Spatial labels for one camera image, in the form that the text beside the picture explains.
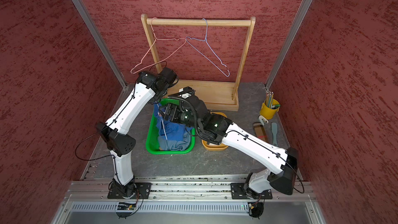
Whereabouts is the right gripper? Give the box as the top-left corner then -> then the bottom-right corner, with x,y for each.
159,101 -> 204,128

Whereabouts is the white wire hanger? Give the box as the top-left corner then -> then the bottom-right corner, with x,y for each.
158,108 -> 168,140

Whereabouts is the royal blue tank top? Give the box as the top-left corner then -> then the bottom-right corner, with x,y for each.
153,104 -> 192,141

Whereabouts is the grey-blue tank top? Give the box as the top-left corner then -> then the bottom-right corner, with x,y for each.
158,134 -> 191,151

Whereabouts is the pink wire hanger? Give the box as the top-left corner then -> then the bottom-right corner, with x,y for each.
130,13 -> 187,75

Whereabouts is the blue wire hanger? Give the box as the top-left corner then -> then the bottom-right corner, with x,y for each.
186,18 -> 231,78

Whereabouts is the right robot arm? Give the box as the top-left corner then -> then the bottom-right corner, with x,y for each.
161,87 -> 298,199

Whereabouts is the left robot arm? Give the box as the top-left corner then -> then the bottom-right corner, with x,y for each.
96,67 -> 178,199

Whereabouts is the green plastic basket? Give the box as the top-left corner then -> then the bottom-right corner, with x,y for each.
146,99 -> 195,155

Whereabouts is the wooden clothes rack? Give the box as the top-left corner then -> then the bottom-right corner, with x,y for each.
153,17 -> 256,112

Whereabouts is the yellow plastic tray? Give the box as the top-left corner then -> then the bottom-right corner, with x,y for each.
202,112 -> 229,151

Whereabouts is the brown wooden brush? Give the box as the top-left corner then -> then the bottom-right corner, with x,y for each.
253,122 -> 268,143

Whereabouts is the yellow pencil cup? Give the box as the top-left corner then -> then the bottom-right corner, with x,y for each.
260,91 -> 281,120

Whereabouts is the grey-blue spatula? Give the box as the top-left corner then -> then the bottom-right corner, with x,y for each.
271,122 -> 278,147

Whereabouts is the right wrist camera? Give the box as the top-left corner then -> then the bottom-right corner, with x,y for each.
178,89 -> 195,99

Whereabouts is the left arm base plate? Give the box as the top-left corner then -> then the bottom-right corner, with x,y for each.
107,181 -> 152,200

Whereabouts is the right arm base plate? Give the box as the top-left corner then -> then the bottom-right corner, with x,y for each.
230,183 -> 273,200

